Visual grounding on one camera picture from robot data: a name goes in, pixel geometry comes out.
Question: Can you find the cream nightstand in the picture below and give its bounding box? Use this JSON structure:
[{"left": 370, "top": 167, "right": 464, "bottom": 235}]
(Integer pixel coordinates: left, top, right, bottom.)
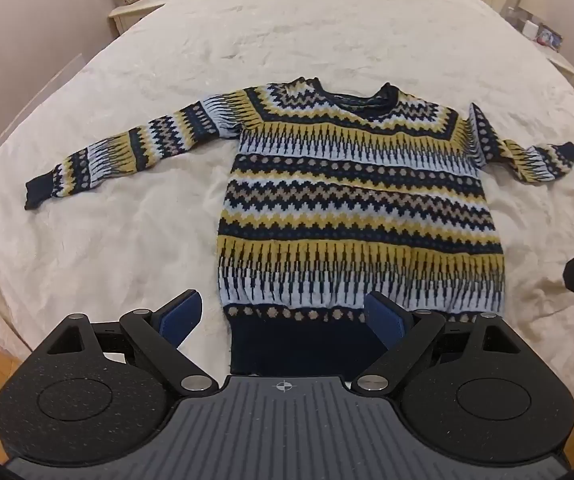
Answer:
[
  {"left": 108, "top": 0, "right": 188, "bottom": 38},
  {"left": 511, "top": 10, "right": 574, "bottom": 79}
]

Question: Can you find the navy yellow patterned knit sweater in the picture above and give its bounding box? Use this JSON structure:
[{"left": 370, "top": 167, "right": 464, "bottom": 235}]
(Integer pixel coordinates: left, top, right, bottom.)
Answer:
[{"left": 24, "top": 76, "right": 574, "bottom": 376}]

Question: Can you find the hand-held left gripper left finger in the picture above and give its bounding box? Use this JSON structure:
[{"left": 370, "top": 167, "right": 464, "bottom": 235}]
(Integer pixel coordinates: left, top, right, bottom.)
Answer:
[{"left": 43, "top": 289, "right": 220, "bottom": 397}]

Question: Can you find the white table lamp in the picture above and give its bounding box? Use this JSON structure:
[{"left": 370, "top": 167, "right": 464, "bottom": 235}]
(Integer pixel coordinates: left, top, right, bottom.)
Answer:
[{"left": 517, "top": 0, "right": 563, "bottom": 27}]

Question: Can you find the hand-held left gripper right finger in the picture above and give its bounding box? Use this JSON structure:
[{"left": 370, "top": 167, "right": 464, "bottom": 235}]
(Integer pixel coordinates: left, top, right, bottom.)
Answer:
[{"left": 351, "top": 291, "right": 526, "bottom": 396}]

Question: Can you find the cream bedspread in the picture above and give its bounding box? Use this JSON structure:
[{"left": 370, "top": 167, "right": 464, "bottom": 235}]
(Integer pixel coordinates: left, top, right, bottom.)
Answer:
[{"left": 0, "top": 0, "right": 574, "bottom": 426}]

